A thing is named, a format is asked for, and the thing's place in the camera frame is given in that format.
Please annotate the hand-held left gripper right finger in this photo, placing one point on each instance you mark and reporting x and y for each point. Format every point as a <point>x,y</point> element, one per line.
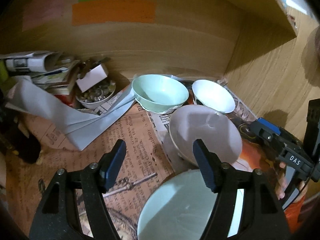
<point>205,165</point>

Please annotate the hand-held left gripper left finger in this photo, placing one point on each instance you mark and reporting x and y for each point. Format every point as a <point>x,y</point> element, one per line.
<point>115,165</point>

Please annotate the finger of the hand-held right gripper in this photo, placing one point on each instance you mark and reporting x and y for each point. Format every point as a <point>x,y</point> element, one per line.
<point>270,127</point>

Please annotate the pink bowl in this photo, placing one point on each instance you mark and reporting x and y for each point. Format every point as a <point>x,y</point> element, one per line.
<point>200,125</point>

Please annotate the mint green plate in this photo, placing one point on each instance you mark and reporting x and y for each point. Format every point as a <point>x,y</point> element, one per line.
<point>175,205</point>

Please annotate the white plate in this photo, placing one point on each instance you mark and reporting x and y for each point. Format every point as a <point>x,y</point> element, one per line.
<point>240,210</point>

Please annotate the white bowl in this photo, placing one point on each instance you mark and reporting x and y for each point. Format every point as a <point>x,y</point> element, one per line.
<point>215,97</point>

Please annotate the mint green bowl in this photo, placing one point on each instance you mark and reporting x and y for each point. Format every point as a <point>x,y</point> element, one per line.
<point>160,92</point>

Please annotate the person's right hand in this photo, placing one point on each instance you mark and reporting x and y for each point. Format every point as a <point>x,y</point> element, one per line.
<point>281,182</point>

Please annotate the brown newspaper print mat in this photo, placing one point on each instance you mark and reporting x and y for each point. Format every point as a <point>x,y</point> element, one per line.
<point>140,150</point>

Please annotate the small bowl of pebbles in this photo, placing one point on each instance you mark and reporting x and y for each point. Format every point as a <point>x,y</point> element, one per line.
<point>96,97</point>

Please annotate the large folded white paper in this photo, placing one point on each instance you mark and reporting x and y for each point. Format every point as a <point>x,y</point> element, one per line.
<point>50,105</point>

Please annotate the white card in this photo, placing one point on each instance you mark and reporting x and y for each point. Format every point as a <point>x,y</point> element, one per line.
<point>92,77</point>

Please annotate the stack of booklets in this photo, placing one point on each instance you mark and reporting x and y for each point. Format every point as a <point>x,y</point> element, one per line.
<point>60,80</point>

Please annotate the wooden shelf board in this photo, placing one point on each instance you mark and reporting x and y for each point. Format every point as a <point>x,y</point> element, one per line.
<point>275,12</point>

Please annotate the rolled newspaper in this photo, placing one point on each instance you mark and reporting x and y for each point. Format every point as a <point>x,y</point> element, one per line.
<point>25,62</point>

